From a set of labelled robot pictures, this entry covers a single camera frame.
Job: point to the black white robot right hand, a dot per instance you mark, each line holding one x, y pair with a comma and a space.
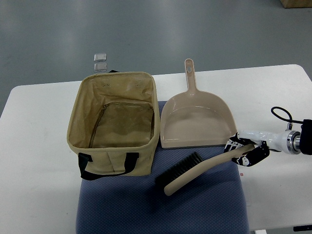
263, 143

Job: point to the beige brush with black bristles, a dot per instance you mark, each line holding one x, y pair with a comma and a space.
179, 175

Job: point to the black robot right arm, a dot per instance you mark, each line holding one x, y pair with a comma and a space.
305, 143

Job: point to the blue-grey textured mat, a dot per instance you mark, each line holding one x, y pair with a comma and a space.
213, 203

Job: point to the beige plastic dustpan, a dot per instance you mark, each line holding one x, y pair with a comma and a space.
195, 118

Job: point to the cardboard box corner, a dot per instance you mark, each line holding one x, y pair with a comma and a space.
296, 3

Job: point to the lower clear floor plate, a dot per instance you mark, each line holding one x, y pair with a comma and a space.
100, 66

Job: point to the clear floor plate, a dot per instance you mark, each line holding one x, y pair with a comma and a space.
100, 57
100, 66

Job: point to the upper clear floor plate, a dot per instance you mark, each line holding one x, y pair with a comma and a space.
100, 57

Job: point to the yellow fabric bag black handles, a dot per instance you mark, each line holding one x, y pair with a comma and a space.
115, 125

